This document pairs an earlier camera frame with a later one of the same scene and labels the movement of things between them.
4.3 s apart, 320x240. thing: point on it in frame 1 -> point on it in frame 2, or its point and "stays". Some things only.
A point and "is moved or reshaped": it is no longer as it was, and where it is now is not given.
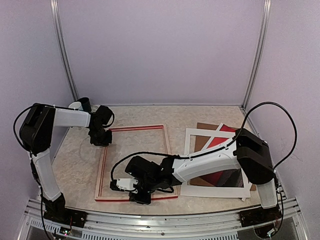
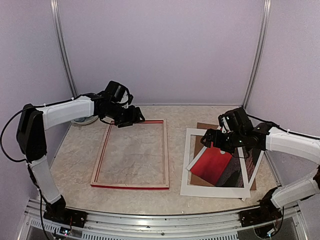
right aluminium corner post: (259, 52) stays
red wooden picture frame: (165, 198) -> (135, 187)
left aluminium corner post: (57, 21) stays
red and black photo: (233, 178) is moved or reshaped
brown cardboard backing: (200, 142) stays
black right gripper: (145, 198) -> (217, 143)
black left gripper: (108, 141) -> (133, 117)
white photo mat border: (213, 191) stays
